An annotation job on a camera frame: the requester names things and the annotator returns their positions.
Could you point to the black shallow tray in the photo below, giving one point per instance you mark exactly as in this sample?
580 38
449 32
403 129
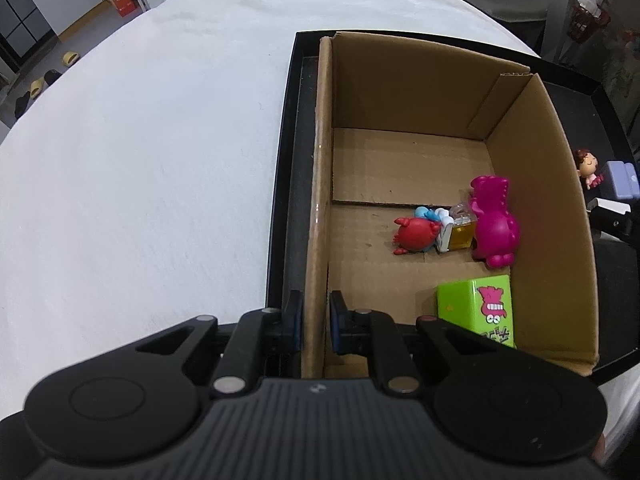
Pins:
285 185

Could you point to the green printed box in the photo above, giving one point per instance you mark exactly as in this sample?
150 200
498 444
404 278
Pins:
465 305

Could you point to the white charger plug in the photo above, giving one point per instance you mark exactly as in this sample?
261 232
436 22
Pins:
607 206

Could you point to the purple toy block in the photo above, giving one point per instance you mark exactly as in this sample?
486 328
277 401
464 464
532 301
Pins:
622 180

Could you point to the black slipper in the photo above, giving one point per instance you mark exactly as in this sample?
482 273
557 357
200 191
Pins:
52 77
22 105

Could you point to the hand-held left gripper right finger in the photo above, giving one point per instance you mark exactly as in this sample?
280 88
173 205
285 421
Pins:
339 322

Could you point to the brown cardboard box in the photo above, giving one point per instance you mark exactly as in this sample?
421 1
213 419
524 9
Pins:
400 95

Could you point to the red storage basket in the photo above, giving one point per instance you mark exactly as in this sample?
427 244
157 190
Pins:
587 20

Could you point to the pink dinosaur toy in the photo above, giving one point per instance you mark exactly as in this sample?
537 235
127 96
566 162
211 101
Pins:
492 225

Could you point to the red crab toy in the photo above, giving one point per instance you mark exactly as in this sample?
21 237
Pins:
417 235

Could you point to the yellow cube toy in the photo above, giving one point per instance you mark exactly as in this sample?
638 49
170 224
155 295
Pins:
460 235

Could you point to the yellow slipper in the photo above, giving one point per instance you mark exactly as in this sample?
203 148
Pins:
37 88
70 58

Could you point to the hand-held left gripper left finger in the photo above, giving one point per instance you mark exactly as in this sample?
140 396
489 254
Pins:
295 320

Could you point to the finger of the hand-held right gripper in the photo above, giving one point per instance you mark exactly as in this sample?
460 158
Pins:
617 227

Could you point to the small doll figure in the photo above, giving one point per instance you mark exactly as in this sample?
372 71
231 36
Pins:
587 167

